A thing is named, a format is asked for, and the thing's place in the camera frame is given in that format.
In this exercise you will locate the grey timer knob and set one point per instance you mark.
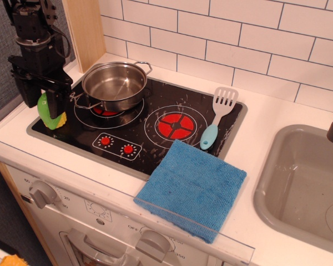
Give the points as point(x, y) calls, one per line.
point(42, 194)

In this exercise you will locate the grey spatula with blue handle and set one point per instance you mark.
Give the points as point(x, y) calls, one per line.
point(223, 103)

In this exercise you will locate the green yellow toy corn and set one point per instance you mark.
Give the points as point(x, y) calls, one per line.
point(44, 114)

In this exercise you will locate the blue folded cloth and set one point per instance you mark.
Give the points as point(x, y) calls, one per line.
point(193, 190)

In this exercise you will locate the grey oven door handle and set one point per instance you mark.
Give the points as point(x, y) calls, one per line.
point(88, 253)

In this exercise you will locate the right red stove knob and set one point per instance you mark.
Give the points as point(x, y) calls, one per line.
point(128, 149)

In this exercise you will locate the black toy stovetop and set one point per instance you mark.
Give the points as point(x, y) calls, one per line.
point(167, 113)

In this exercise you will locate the left red stove knob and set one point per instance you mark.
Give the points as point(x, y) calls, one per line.
point(105, 141)

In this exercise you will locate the red stove knob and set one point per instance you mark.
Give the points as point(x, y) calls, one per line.
point(105, 141)
point(128, 149)

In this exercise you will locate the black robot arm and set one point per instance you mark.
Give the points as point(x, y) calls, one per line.
point(34, 19)

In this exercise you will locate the orange object at corner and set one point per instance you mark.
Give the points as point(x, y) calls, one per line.
point(13, 260)

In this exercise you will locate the grey toy sink basin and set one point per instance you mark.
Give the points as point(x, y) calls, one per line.
point(294, 195)

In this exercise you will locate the stainless steel pot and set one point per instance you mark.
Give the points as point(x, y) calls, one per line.
point(114, 86)

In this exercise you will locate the grey oven temperature knob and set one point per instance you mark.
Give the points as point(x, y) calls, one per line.
point(154, 245)

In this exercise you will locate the wooden side panel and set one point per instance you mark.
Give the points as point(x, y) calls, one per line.
point(86, 31)

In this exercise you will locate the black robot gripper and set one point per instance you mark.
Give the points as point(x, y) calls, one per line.
point(40, 67)

